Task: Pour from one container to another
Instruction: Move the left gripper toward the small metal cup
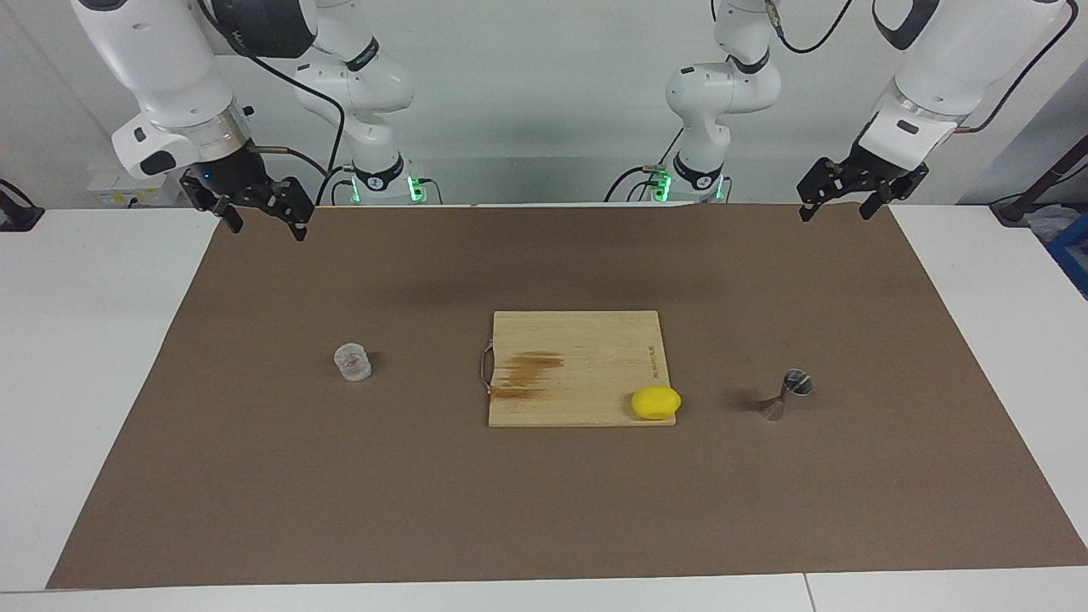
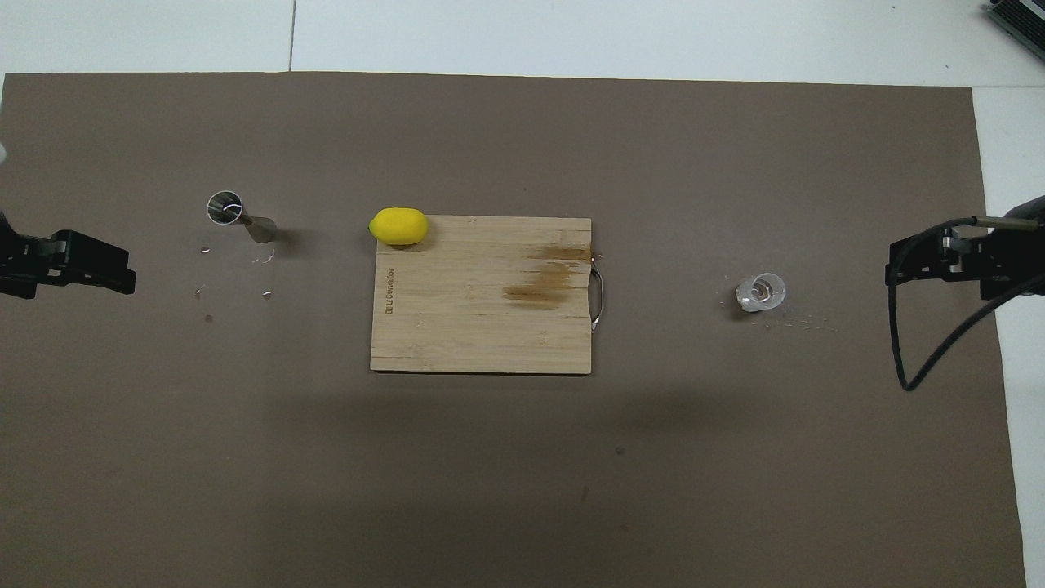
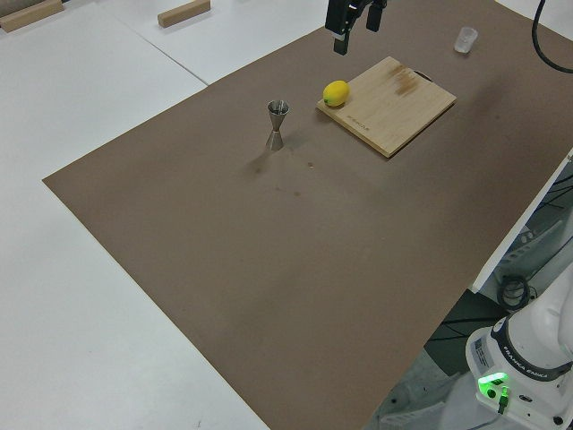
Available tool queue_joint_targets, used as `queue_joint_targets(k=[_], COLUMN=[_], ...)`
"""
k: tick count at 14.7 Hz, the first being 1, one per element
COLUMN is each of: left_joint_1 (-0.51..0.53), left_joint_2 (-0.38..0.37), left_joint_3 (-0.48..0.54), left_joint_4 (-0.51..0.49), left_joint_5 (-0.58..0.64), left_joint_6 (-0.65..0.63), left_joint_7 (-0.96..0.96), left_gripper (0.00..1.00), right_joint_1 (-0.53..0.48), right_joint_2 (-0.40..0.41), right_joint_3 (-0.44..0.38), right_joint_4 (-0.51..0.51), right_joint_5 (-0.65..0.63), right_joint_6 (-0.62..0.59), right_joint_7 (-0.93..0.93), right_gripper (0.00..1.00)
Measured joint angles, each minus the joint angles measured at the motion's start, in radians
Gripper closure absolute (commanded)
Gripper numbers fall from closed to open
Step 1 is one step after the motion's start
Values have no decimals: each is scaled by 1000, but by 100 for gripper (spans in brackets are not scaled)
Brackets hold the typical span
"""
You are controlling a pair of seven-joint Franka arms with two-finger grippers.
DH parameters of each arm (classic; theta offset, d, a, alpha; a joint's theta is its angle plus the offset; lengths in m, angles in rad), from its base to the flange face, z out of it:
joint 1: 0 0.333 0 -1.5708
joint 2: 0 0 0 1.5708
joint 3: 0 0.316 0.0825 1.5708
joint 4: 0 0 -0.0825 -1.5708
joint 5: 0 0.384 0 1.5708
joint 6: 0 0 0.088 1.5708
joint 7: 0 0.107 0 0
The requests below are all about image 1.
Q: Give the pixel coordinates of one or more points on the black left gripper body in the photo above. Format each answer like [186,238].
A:
[871,166]

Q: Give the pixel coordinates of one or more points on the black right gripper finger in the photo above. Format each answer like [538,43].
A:
[204,191]
[296,200]

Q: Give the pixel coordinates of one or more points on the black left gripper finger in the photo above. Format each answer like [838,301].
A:
[905,178]
[816,178]

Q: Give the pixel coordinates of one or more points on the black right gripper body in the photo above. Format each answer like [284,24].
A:
[238,174]

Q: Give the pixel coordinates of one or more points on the small clear glass cup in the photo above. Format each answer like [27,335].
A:
[352,364]

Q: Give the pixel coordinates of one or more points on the steel double jigger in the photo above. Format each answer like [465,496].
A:
[773,410]

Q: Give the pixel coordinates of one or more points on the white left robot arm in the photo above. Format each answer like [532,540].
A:
[935,68]

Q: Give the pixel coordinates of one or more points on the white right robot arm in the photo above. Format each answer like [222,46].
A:
[170,68]

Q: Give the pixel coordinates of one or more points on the white power strip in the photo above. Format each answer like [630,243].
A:
[110,191]

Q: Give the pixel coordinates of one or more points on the black tripod stand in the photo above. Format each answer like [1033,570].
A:
[1016,208]

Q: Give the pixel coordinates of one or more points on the clear plastic bag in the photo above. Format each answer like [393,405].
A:
[1050,223]

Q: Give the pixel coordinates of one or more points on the blue crate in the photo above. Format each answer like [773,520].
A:
[1073,246]

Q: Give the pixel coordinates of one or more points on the yellow lemon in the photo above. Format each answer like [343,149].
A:
[655,403]

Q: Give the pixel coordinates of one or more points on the brown table mat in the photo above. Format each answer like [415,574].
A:
[340,476]

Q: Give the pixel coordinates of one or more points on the bamboo cutting board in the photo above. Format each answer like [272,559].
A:
[595,374]

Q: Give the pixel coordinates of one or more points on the black clamp mount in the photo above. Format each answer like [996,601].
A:
[17,217]

